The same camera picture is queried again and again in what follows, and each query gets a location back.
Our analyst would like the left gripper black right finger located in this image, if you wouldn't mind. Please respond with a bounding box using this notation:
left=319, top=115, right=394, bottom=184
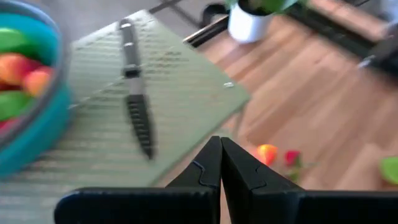
left=220, top=136, right=398, bottom=224

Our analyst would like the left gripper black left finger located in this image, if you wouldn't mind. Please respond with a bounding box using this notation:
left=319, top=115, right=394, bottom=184
left=54, top=136, right=222, bottom=224

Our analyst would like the black kitchen knife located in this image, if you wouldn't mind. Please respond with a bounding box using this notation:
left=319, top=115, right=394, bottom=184
left=119, top=18, right=156, bottom=161

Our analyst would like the blue collapsible colander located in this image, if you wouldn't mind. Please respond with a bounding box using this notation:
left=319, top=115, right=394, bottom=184
left=0, top=0, right=75, bottom=179

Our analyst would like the small orange toy peach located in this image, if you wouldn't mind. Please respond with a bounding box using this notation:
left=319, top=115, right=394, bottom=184
left=23, top=67, right=55, bottom=97

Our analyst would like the orange toy pear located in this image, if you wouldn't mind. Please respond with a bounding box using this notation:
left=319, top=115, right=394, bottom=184
left=0, top=52, right=41, bottom=87
left=256, top=143, right=279, bottom=167

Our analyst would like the toy kiwi half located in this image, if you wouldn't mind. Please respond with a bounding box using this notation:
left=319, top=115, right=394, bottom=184
left=0, top=27, right=29, bottom=54

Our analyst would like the red toy strawberry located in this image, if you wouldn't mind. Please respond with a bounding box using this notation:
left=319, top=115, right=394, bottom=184
left=283, top=149, right=307, bottom=184

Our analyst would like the green perforated metal riser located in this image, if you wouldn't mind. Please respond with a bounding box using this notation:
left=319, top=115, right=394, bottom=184
left=0, top=9, right=251, bottom=224

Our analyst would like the green plant in white pot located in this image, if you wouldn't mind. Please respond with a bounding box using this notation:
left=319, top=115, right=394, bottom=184
left=225, top=0, right=299, bottom=44

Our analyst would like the black aluminium table frame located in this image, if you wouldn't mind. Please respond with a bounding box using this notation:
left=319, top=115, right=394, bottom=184
left=183, top=0, right=398, bottom=60

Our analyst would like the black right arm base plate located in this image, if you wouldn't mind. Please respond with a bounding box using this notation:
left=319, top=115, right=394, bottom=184
left=357, top=30, right=398, bottom=78

